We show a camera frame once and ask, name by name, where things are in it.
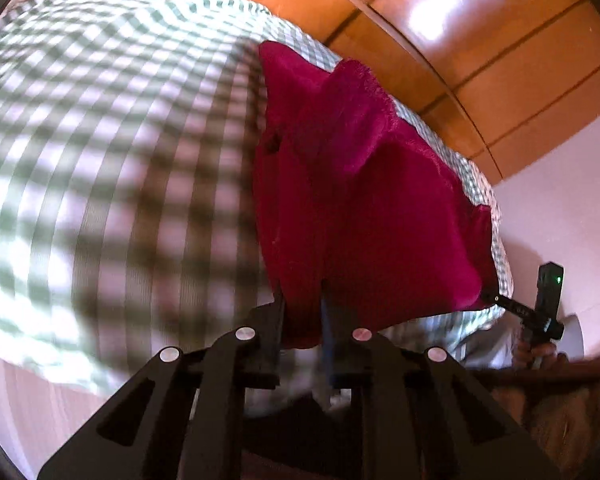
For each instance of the wooden wardrobe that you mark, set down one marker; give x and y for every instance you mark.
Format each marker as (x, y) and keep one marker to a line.
(480, 50)

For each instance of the person's right forearm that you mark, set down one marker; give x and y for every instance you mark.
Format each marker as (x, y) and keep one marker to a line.
(585, 367)

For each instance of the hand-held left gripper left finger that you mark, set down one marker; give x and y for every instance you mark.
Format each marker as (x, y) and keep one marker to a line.
(260, 345)

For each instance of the person's right hand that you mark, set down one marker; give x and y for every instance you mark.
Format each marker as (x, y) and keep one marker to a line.
(547, 355)

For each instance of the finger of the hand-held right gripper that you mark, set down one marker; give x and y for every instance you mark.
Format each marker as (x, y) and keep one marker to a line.
(502, 302)

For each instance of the dark red fleece garment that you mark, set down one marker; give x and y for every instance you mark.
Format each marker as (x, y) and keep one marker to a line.
(360, 200)

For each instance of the green checkered bed cover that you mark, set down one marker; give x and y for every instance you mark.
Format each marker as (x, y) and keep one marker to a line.
(105, 160)

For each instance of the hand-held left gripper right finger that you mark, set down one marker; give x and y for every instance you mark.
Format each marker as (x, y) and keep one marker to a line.
(332, 340)

